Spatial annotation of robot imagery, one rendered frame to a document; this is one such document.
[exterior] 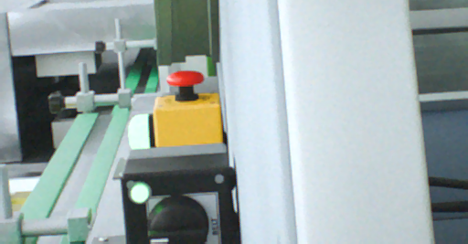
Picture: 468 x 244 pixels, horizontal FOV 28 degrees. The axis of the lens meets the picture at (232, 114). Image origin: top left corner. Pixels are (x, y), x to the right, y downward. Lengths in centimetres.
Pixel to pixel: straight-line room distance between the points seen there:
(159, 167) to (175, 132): 28
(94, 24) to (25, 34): 17
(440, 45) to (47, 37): 96
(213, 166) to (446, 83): 171
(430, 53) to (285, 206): 211
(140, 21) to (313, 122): 204
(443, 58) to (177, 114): 145
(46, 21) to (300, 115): 207
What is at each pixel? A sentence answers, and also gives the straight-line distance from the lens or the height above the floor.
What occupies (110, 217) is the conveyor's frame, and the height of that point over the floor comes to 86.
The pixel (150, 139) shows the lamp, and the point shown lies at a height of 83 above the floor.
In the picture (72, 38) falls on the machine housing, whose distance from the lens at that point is 228.
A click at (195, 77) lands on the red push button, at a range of 97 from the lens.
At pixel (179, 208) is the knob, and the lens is 66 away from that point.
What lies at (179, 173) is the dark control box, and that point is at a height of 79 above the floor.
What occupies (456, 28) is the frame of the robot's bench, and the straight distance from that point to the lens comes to 185.
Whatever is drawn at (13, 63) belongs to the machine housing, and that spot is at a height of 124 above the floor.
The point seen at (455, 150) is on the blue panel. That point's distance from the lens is 109.
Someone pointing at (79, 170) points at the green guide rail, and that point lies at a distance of 110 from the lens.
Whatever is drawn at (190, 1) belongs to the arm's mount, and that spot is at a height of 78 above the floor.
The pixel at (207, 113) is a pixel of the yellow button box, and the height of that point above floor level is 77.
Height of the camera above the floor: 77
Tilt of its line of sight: 1 degrees down
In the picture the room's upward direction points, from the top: 94 degrees counter-clockwise
